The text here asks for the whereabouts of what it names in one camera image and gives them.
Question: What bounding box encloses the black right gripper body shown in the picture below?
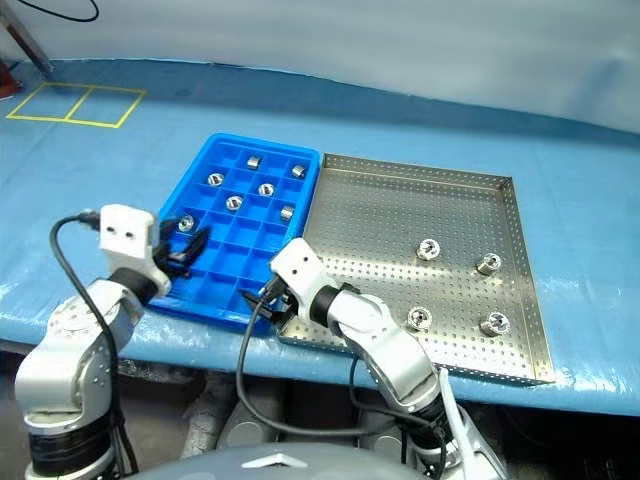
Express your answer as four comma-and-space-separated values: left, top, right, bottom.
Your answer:
261, 278, 300, 327

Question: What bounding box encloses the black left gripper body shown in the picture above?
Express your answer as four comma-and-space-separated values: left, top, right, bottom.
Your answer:
151, 222, 195, 280

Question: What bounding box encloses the blue compartment tray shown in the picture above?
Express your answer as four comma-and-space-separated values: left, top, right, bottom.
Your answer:
148, 132, 322, 327

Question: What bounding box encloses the perforated steel tray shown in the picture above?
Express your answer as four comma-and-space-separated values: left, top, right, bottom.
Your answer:
278, 152, 556, 387

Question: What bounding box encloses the grey robot torso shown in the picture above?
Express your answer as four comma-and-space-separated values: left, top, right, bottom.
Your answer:
122, 443, 419, 480

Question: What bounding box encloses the yellow tape rectangle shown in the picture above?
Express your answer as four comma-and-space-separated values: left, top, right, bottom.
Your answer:
5, 82, 148, 130

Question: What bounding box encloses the white slanted strut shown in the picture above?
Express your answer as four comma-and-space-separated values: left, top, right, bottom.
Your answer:
438, 367, 507, 480

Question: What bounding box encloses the red object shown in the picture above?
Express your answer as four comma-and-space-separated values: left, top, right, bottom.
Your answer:
0, 59, 24, 100

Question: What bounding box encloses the grey metal pole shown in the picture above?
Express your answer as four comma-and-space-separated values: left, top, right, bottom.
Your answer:
0, 0, 54, 74

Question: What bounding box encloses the blue table cover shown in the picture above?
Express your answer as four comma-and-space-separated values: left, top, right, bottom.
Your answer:
0, 58, 640, 419

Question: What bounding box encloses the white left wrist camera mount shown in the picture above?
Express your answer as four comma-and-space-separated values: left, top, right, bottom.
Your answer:
98, 203, 172, 294

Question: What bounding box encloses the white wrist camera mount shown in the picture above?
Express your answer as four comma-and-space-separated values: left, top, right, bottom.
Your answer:
98, 203, 172, 294
269, 238, 342, 322

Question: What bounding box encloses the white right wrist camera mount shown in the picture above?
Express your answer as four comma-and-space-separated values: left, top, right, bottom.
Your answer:
269, 238, 342, 322

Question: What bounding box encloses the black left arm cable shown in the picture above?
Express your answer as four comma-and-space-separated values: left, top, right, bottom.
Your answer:
49, 211, 140, 476

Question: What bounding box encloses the thin black background cable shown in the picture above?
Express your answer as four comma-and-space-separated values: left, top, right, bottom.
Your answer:
48, 0, 100, 24

